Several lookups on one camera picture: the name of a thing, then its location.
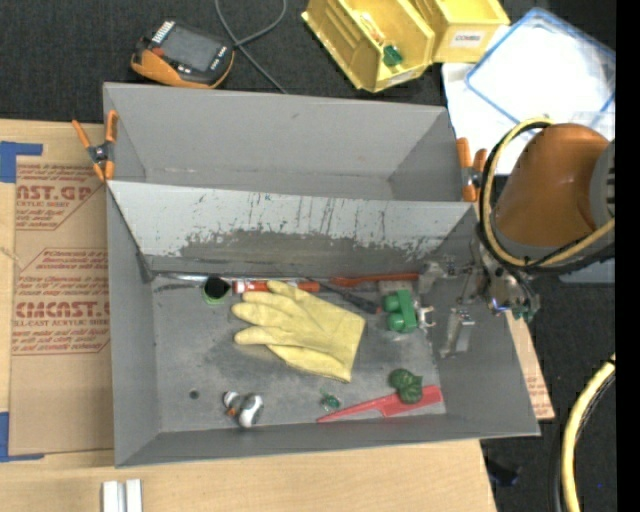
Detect red comb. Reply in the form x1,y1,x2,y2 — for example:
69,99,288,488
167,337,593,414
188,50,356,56
316,383,445,425

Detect black pen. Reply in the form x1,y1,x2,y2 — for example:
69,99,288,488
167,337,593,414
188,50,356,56
307,277,382,316

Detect yellow rubber glove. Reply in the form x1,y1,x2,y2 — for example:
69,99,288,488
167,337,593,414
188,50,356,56
230,279,367,384

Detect grey metal bin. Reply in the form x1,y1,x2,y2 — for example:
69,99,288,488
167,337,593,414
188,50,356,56
102,82,542,469

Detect brown cardboard board red print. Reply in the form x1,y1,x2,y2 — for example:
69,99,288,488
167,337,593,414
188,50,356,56
0,118,556,464

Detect red and white tube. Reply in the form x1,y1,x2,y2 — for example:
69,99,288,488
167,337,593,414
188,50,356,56
231,278,321,296

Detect green cup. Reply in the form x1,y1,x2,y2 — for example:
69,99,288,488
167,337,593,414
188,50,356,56
201,275,232,307

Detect orange toothbrush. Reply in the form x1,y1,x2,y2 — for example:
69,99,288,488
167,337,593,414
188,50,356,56
330,272,420,289

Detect white and grey toy penguin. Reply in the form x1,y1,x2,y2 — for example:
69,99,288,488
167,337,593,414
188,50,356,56
222,389,265,430

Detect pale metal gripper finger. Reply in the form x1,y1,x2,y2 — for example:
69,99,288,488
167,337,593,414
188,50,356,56
418,259,457,296
438,307,477,360

